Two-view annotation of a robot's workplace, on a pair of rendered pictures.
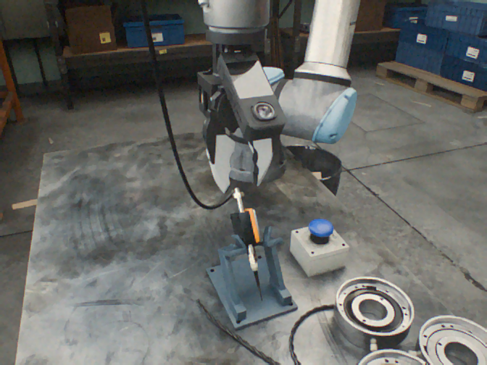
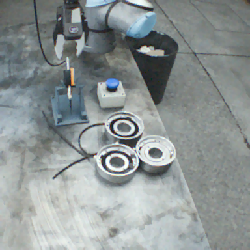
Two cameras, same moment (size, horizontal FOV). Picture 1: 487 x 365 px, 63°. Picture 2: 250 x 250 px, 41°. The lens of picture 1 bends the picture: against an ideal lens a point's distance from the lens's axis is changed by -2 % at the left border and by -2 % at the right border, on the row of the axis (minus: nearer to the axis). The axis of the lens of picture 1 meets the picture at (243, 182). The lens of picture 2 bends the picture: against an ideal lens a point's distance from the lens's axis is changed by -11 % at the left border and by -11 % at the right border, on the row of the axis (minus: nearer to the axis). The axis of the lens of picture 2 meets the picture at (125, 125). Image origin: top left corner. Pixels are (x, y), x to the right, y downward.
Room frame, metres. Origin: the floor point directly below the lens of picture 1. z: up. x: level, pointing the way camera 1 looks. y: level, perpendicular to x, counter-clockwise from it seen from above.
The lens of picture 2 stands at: (-0.35, -0.18, 1.54)
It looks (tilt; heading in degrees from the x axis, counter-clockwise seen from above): 44 degrees down; 0
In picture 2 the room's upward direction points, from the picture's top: 9 degrees clockwise
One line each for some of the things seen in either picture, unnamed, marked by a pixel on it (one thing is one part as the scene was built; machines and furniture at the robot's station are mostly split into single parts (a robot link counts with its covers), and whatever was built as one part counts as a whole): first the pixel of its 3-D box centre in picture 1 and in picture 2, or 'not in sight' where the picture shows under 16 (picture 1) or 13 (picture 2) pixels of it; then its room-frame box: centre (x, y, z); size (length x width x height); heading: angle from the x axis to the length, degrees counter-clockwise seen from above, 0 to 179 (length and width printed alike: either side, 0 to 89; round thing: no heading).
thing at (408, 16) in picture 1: (404, 15); not in sight; (4.80, -1.81, 0.56); 0.52 x 0.38 x 0.22; 107
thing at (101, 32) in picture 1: (90, 26); not in sight; (3.65, 1.32, 0.64); 0.49 x 0.40 x 0.37; 115
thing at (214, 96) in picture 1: (234, 76); (71, 10); (0.50, 0.01, 1.12); 0.09 x 0.08 x 0.12; 22
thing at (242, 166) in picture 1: (254, 148); (98, 33); (0.85, -0.03, 0.85); 0.15 x 0.15 x 0.10
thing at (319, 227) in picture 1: (319, 236); (111, 87); (0.52, -0.13, 0.85); 0.04 x 0.04 x 0.05
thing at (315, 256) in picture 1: (317, 245); (111, 92); (0.53, -0.12, 0.82); 0.08 x 0.07 x 0.05; 20
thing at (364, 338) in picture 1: (372, 313); (124, 129); (0.39, -0.18, 0.82); 0.10 x 0.10 x 0.04
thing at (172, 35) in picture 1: (153, 30); not in sight; (3.86, 0.83, 0.56); 0.52 x 0.38 x 0.22; 107
